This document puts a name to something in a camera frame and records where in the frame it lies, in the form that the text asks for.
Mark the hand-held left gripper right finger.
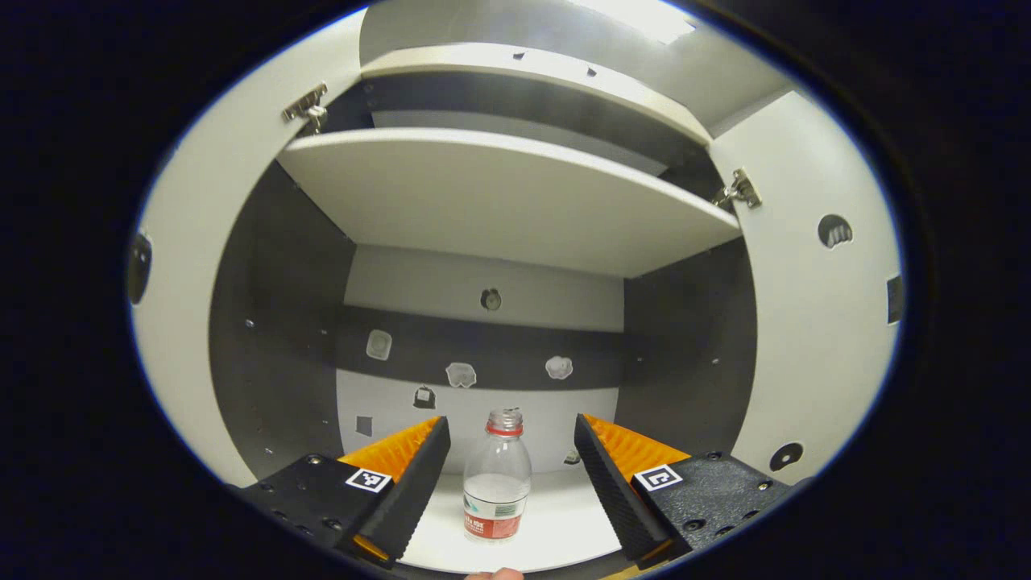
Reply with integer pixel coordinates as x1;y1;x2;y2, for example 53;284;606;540
573;413;810;571

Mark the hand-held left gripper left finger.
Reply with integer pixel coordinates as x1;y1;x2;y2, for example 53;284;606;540
234;415;452;570

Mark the clear plastic bottle red label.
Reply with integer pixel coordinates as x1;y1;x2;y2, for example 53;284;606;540
463;408;532;542

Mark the white cabinet door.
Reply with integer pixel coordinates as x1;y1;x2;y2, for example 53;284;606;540
709;90;903;486
129;8;371;488

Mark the white lower cabinet shelf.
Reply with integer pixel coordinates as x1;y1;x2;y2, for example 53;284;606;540
399;467;625;574

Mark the white cabinet shelf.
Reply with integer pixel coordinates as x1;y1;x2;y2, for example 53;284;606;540
399;467;625;574
276;127;742;279

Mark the white cabinet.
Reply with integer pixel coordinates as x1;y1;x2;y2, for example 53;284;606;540
129;8;903;577

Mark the white upper cabinet shelf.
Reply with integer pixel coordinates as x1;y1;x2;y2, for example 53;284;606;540
276;127;742;279

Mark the metal right door hinge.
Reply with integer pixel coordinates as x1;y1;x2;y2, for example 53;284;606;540
713;168;762;210

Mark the metal door hinge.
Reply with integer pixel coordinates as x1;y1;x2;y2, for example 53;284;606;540
713;168;762;210
282;83;329;134

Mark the metal left door hinge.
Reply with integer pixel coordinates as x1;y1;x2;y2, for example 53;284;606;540
282;83;329;134

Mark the long ceiling light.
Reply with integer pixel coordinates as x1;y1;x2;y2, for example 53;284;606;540
564;0;698;45

